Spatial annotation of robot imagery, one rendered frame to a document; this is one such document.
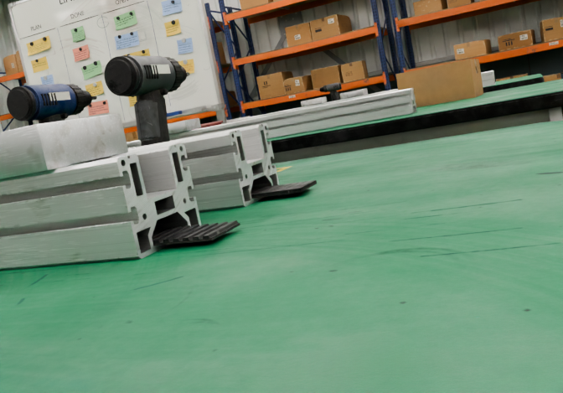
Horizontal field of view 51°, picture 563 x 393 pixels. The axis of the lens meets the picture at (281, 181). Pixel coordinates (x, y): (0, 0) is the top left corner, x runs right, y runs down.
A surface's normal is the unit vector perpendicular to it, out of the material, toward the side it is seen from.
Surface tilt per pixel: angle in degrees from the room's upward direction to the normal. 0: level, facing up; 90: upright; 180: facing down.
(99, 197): 90
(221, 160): 90
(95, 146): 90
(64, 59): 90
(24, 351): 0
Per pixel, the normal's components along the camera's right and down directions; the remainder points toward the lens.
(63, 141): 0.90, -0.12
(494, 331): -0.19, -0.97
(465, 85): -0.44, 0.18
